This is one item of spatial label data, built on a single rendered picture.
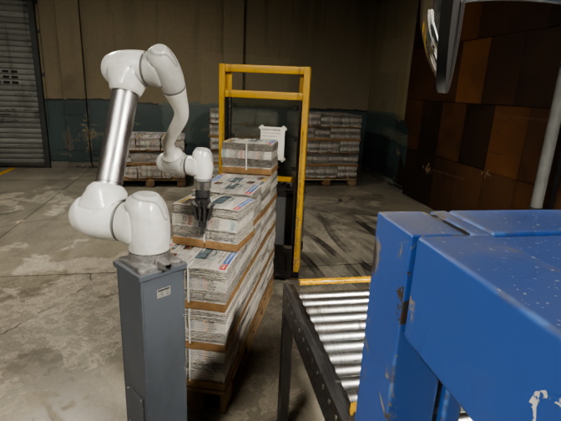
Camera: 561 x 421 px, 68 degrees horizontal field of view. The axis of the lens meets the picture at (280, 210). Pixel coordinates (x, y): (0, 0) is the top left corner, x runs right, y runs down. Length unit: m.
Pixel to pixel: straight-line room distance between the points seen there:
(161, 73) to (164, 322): 0.96
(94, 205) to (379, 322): 1.39
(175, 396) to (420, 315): 1.67
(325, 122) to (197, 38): 3.12
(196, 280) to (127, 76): 0.97
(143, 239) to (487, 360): 1.40
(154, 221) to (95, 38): 7.73
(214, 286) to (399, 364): 1.70
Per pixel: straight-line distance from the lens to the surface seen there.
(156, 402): 1.92
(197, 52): 8.95
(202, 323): 2.21
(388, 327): 0.43
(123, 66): 1.82
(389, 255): 0.41
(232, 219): 2.18
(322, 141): 7.61
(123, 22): 9.10
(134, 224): 1.60
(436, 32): 0.38
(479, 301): 0.31
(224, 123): 3.65
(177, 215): 2.30
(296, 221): 3.66
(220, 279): 2.05
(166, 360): 1.84
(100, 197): 1.70
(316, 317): 1.74
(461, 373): 0.34
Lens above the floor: 1.66
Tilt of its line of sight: 16 degrees down
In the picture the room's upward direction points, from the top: 3 degrees clockwise
